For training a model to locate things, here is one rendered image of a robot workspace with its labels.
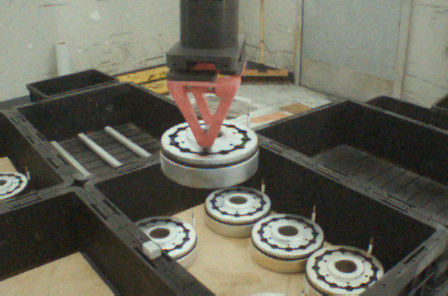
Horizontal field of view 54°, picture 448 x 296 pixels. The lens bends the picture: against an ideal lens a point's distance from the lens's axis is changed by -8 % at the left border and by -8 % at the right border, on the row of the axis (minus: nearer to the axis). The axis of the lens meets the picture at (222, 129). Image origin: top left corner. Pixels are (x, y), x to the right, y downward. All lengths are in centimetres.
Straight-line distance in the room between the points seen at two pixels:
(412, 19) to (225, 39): 315
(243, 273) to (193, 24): 35
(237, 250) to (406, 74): 306
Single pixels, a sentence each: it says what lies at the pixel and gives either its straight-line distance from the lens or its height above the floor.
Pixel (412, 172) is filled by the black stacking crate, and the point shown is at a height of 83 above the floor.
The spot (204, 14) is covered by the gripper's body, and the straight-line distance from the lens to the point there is 43.
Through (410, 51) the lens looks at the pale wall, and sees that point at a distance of 359.
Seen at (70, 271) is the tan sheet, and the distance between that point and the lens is 68.
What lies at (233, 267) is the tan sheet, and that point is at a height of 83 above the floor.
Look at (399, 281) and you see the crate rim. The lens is 52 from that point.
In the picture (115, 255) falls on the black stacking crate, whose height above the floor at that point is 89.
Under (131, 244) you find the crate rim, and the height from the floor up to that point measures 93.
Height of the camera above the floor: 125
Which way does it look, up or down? 23 degrees down
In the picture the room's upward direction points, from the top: straight up
